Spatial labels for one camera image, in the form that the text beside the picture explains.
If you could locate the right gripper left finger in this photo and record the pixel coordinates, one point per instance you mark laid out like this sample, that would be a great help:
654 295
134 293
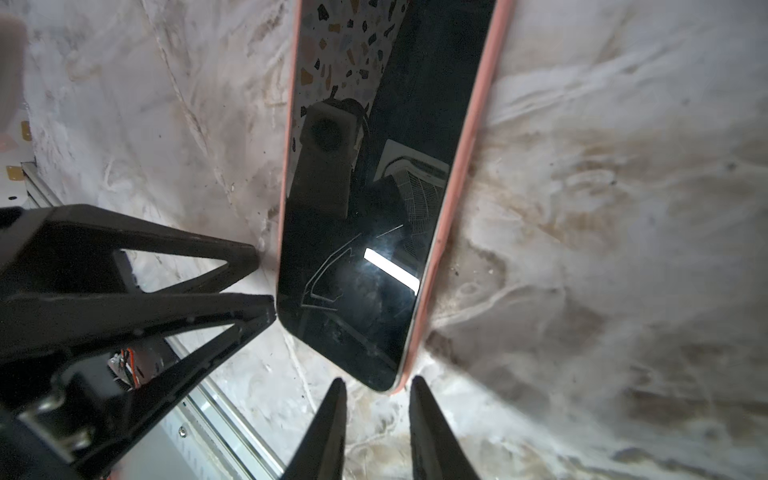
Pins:
320 454

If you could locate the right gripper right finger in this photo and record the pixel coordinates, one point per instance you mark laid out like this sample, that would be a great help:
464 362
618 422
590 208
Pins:
436 453

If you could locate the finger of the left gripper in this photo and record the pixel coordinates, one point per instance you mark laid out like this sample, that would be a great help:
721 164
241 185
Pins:
61 415
82 249

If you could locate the silver edged phone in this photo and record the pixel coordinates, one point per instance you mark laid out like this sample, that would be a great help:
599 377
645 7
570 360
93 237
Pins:
366 198

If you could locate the pink phone case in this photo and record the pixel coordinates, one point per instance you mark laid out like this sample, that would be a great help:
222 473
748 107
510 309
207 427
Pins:
456 180

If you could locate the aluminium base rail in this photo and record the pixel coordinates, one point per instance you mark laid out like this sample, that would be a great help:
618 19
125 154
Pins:
204 436

